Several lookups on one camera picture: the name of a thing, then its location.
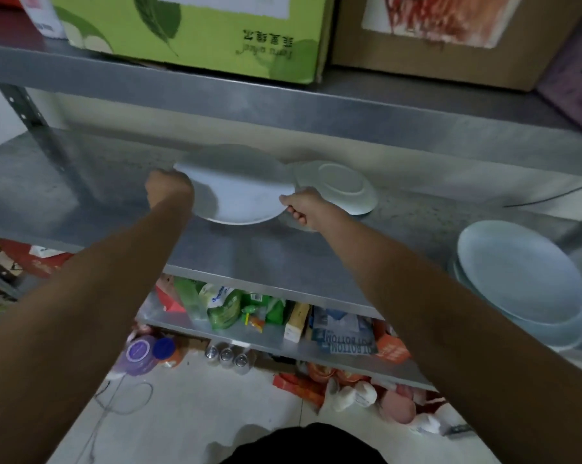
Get person's right hand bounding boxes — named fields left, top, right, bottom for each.
left=279, top=187, right=343, bottom=231

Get person's left hand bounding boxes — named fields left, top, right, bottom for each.
left=145, top=169, right=195, bottom=208

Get white round plate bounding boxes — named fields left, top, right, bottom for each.
left=457, top=220, right=582, bottom=325
left=173, top=144, right=297, bottom=226
left=452, top=258, right=582, bottom=349

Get person's right forearm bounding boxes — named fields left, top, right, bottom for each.
left=315, top=208, right=582, bottom=464

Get person's left forearm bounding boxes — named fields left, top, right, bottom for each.
left=0, top=194, right=195, bottom=464

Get grey metal shelf rack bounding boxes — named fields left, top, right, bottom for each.
left=0, top=24, right=582, bottom=393

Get yellow box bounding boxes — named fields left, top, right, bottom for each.
left=283, top=301, right=311, bottom=344

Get green and white packet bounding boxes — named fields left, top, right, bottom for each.
left=199, top=283, right=246, bottom=331

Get clear green packet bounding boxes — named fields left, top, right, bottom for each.
left=174, top=277, right=210, bottom=320

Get blue and white packet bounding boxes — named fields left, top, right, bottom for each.
left=311, top=306, right=380, bottom=356

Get red packet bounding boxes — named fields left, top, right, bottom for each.
left=154, top=274, right=188, bottom=314

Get green cardboard box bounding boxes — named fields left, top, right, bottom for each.
left=49, top=0, right=338, bottom=85

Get orange packet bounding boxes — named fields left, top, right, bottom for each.
left=372, top=320, right=412, bottom=364

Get red flat box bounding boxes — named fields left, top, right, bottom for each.
left=272, top=373, right=326, bottom=407

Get blue capped bottle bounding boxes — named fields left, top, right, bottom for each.
left=153, top=336, right=183, bottom=369

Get white plush toy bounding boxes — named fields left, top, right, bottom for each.
left=319, top=379, right=379, bottom=414

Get purple bottle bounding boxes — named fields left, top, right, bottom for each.
left=113, top=334, right=159, bottom=377

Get brown cardboard box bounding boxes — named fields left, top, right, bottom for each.
left=330, top=0, right=582, bottom=92

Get pink plush toy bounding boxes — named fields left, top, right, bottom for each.
left=377, top=388, right=418, bottom=425

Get person's black shorts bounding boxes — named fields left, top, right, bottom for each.
left=220, top=422, right=389, bottom=464

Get red packaging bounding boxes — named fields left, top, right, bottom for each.
left=0, top=238, right=75, bottom=286

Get purple box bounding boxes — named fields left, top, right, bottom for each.
left=537, top=21, right=582, bottom=137

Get small white box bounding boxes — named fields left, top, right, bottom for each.
left=17, top=0, right=68, bottom=40

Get white plate with foot ring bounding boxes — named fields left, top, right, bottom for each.
left=286, top=160, right=379, bottom=217

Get thin black cable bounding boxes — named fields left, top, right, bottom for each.
left=503, top=180, right=582, bottom=208

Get thin grey cable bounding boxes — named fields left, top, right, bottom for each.
left=77, top=372, right=154, bottom=464

